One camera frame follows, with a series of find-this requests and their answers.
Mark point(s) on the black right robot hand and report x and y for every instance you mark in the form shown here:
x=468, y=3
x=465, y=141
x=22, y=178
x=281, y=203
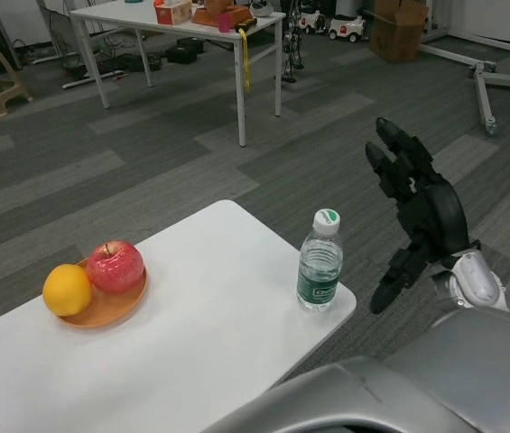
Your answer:
x=439, y=216

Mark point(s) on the clear water bottle green label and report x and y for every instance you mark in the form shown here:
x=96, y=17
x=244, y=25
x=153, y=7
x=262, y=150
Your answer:
x=320, y=270

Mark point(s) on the large open cardboard box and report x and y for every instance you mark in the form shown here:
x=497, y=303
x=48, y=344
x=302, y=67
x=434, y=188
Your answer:
x=394, y=36

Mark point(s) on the white toy car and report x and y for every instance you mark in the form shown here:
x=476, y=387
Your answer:
x=347, y=28
x=313, y=20

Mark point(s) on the silver robot chest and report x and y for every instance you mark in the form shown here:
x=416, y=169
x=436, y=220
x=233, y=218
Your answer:
x=327, y=397

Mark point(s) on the standing humanoid robot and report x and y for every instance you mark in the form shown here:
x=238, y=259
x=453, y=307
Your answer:
x=291, y=45

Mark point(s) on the yellow black tape measure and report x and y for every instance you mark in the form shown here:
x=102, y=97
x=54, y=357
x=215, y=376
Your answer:
x=245, y=24

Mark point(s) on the white grey headset device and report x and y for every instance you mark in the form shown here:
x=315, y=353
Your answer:
x=261, y=9

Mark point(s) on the pink cup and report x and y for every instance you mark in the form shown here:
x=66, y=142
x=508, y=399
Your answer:
x=224, y=22

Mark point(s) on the flat orange box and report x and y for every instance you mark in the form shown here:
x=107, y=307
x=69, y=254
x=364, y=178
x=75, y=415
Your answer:
x=209, y=19

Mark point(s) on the black case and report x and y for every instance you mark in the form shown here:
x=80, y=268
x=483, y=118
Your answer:
x=184, y=50

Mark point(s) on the brown plush toy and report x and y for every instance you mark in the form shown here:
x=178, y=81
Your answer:
x=216, y=4

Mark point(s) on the red apple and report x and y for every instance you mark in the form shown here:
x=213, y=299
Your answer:
x=114, y=268

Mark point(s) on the orange tissue box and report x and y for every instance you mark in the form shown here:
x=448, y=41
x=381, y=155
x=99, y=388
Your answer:
x=171, y=13

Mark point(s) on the orange round plate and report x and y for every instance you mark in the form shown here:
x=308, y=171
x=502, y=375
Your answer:
x=110, y=311

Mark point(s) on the large white table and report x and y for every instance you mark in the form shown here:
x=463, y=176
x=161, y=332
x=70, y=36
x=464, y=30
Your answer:
x=146, y=20

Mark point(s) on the yellow lemon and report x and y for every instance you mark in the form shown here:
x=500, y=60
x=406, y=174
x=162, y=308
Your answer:
x=67, y=291

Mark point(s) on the white metal stand frame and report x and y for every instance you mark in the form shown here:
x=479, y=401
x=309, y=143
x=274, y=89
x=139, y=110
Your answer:
x=482, y=90

